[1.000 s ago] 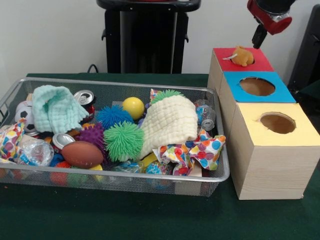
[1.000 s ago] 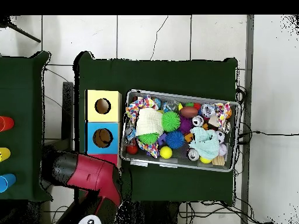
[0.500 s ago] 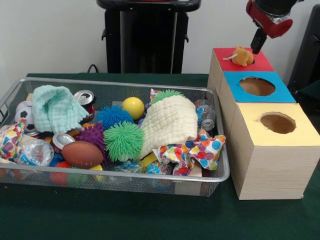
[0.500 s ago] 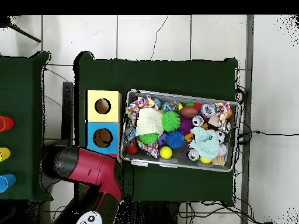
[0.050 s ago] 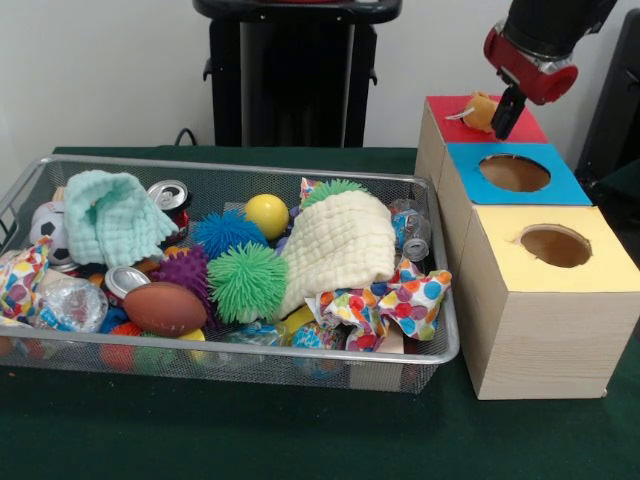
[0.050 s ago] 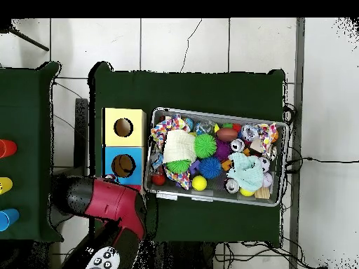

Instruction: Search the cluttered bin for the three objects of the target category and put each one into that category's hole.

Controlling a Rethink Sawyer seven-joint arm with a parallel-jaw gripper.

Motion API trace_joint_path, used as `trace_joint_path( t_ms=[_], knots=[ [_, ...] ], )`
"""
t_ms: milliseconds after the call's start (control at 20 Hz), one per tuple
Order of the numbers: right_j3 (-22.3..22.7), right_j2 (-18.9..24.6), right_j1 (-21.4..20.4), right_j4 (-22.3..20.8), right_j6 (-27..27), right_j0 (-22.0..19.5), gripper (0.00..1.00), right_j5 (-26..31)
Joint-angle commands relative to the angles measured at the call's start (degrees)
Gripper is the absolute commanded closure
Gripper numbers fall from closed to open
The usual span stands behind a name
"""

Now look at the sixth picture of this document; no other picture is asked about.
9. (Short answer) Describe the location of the cream yellow waffle cloth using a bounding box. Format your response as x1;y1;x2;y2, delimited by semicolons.
162;129;197;163

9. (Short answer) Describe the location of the mint green waffle cloth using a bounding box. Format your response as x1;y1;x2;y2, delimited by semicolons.
226;151;265;193

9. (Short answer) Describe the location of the clear mesh bin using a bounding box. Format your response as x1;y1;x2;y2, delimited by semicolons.
144;107;290;207

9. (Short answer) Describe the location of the wooden box with three holes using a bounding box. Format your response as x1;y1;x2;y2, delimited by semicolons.
101;107;148;188

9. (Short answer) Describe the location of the green spiky ball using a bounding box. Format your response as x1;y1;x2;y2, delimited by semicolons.
165;159;192;174

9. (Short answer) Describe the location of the colourful patchwork fabric toy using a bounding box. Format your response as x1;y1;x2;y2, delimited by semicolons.
149;113;191;191

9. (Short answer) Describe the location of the large green fuzzy ball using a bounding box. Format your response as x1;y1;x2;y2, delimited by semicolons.
194;134;218;160

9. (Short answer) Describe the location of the blue fuzzy ball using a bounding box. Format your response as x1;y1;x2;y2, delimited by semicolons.
199;156;224;180

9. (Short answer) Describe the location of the red ball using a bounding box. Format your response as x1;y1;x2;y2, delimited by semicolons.
151;172;167;187

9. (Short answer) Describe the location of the purple spiky ball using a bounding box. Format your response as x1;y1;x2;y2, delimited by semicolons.
215;139;233;163

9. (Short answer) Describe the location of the brown football toy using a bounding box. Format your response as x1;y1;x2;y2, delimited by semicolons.
216;127;240;144

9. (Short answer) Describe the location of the silver drink can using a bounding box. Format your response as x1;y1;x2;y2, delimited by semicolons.
230;138;246;153

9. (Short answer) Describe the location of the dark green table cloth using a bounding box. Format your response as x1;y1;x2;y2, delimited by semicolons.
0;61;62;242
89;61;287;247

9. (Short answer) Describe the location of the black red drink can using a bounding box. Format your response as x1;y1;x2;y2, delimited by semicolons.
224;179;241;195

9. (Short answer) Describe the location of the clear plastic ball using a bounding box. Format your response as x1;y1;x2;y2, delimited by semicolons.
241;123;260;142

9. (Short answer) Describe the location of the colourful polka dot fabric toy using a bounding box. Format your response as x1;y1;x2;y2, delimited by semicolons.
257;123;280;149

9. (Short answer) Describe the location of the pale wooden cube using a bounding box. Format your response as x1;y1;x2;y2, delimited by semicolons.
254;186;271;200

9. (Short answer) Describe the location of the white baseball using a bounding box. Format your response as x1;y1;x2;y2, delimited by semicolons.
262;172;275;188

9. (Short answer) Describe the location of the black equipment stand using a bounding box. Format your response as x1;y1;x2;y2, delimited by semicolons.
49;97;90;180

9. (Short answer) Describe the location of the red plastic cup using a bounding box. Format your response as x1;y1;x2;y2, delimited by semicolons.
0;139;18;159

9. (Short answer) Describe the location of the yellow plastic cup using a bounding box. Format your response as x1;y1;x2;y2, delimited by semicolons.
0;177;13;195

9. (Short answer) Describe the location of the blue plastic cup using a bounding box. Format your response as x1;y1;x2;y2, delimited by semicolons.
0;208;20;232

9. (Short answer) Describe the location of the black tripod leg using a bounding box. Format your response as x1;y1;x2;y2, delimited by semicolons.
0;19;50;53

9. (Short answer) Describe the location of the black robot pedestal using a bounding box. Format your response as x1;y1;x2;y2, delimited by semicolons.
147;240;217;269

